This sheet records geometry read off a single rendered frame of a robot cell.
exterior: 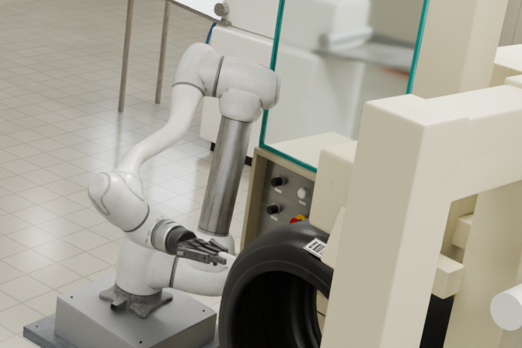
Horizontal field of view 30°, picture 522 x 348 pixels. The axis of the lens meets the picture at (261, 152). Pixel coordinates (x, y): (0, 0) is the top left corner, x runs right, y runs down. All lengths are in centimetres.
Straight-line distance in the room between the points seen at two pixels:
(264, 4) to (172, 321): 364
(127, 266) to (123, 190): 58
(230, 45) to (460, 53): 435
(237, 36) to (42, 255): 215
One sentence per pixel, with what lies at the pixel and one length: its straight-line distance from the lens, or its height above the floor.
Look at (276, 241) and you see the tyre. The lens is 220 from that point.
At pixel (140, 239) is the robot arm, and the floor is 119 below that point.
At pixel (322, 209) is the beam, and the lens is 172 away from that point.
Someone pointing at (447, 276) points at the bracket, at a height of 168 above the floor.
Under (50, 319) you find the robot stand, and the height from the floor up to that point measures 65.
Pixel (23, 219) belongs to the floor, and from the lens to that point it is 556.
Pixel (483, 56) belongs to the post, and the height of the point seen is 186.
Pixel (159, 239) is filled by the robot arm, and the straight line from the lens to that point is 262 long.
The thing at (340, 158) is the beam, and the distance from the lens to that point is 168.
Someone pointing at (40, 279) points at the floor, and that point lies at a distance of 494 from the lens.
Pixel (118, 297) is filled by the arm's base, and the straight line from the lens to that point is 315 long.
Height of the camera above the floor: 233
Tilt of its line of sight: 20 degrees down
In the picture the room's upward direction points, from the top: 8 degrees clockwise
